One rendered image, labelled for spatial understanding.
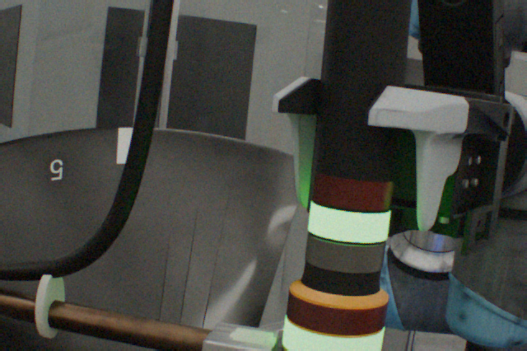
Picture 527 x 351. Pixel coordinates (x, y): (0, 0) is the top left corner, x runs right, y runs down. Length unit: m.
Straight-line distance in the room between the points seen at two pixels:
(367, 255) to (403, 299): 0.69
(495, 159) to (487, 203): 0.02
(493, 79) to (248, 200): 0.16
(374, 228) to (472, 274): 0.26
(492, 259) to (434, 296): 0.44
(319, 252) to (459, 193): 0.10
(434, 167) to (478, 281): 0.25
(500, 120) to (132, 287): 0.21
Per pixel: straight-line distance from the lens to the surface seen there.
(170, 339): 0.33
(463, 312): 0.56
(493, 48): 0.40
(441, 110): 0.29
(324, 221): 0.29
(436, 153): 0.30
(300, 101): 0.29
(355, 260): 0.29
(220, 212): 0.43
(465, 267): 0.55
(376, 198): 0.29
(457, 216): 0.37
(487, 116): 0.32
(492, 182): 0.39
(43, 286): 0.34
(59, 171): 0.46
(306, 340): 0.30
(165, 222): 0.42
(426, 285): 0.96
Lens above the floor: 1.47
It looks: 7 degrees down
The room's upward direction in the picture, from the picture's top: 6 degrees clockwise
